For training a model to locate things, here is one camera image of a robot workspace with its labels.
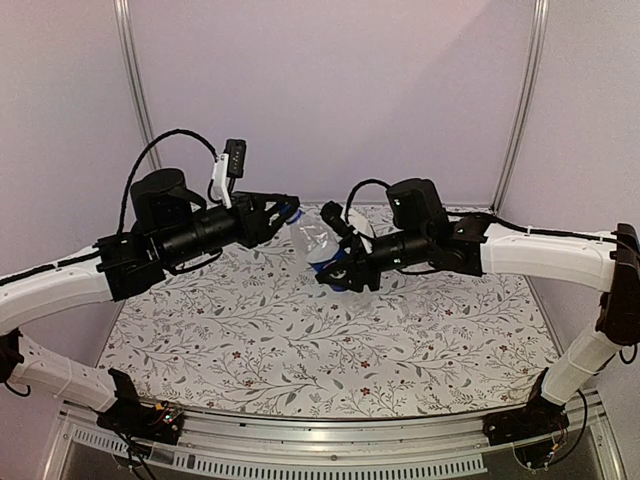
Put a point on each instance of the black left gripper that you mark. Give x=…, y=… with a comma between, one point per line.
x=254, y=223

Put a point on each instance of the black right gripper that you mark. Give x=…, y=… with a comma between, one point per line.
x=357, y=265

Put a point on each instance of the blue bottle cap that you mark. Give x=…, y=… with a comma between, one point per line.
x=293, y=214

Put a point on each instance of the clear Pepsi plastic bottle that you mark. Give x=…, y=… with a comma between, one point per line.
x=316, y=244

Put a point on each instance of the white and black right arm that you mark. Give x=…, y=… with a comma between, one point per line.
x=480, y=244

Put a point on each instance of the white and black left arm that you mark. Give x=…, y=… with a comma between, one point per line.
x=175, y=232

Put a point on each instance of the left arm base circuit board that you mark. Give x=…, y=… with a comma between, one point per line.
x=163, y=422

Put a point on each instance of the floral patterned table mat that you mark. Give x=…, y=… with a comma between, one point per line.
x=254, y=332

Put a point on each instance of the right wrist camera on white mount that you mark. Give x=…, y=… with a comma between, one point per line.
x=353, y=228

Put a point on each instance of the wrist camera on white mount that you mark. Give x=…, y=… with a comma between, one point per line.
x=353, y=228
x=228, y=168

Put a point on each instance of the left wrist camera on white mount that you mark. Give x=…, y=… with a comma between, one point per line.
x=228, y=168

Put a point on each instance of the aluminium corner post right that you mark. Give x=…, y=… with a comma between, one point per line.
x=523, y=107

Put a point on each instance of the aluminium corner post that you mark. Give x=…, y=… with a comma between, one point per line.
x=523, y=107
x=132, y=68

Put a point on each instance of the aluminium front frame rail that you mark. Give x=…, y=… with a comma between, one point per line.
x=226, y=445

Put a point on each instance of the aluminium corner post left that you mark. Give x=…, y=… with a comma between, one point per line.
x=132, y=68

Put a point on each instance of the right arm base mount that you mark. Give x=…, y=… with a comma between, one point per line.
x=538, y=417

